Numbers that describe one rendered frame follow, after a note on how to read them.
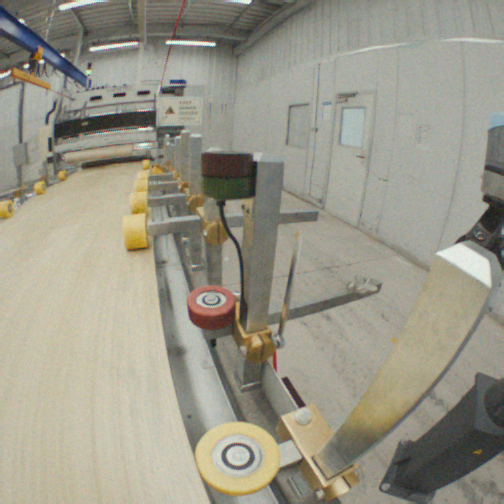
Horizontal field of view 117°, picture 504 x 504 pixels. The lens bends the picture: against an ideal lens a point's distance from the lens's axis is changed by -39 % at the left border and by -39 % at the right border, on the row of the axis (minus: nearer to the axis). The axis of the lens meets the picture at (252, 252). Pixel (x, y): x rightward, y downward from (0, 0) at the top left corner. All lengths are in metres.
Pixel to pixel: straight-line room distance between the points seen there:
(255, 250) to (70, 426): 0.31
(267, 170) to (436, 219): 2.88
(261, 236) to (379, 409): 0.23
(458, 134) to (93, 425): 3.16
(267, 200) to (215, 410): 0.46
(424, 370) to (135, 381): 0.28
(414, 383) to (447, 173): 2.94
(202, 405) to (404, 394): 0.50
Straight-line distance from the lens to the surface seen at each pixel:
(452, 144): 3.06
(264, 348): 0.40
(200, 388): 0.63
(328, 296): 0.53
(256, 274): 0.34
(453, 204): 3.00
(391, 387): 0.17
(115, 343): 0.37
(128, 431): 0.29
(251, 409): 0.51
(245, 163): 0.27
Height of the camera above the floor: 1.15
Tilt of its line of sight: 26 degrees down
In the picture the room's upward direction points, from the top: 4 degrees clockwise
